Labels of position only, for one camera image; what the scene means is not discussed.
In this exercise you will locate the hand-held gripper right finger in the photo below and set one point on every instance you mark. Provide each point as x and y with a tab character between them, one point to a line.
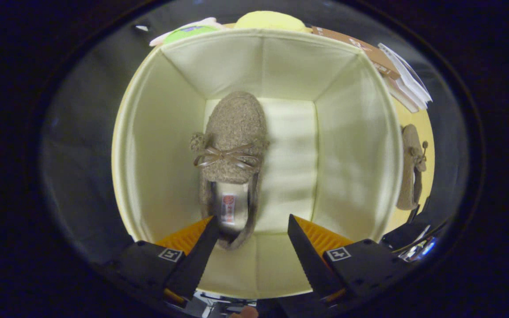
309	260

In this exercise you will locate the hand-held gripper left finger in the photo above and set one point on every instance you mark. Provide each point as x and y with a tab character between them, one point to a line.
197	260

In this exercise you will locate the brown storage box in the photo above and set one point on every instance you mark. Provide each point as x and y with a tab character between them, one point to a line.
343	145

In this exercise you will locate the brown fuzzy slipper shoe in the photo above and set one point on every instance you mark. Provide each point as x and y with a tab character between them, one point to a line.
410	176
234	128

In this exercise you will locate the pale grey book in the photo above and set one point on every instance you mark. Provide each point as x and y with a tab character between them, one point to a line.
407	102

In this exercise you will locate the white book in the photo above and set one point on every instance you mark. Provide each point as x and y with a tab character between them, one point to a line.
409	79

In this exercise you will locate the brown book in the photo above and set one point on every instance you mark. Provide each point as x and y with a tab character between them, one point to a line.
360	53

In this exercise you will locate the green and cream soft item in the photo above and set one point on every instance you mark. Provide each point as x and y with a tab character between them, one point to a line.
188	32

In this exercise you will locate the yellow plush toy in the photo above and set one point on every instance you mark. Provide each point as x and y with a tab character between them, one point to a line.
270	21

